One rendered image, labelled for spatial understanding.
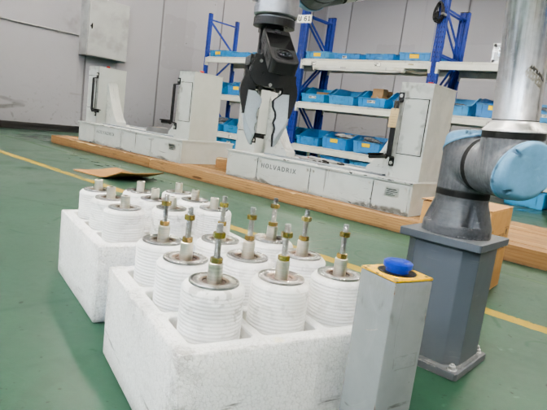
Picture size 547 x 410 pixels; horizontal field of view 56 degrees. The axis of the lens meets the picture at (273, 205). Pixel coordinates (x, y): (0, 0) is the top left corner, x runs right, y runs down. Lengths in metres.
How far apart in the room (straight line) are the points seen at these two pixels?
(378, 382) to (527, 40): 0.67
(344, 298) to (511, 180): 0.39
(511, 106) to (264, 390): 0.68
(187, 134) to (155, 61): 4.27
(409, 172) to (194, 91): 1.93
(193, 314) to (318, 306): 0.23
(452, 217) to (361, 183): 1.85
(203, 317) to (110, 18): 7.08
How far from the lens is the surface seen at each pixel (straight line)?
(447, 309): 1.19
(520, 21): 1.09
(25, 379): 1.04
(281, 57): 0.81
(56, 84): 7.53
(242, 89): 0.88
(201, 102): 4.18
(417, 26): 10.27
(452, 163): 1.17
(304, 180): 3.23
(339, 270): 0.89
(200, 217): 1.33
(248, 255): 0.92
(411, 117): 2.93
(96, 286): 1.22
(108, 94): 5.31
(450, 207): 1.18
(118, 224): 1.23
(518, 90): 1.08
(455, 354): 1.23
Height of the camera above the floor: 0.50
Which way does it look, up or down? 9 degrees down
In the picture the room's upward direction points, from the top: 7 degrees clockwise
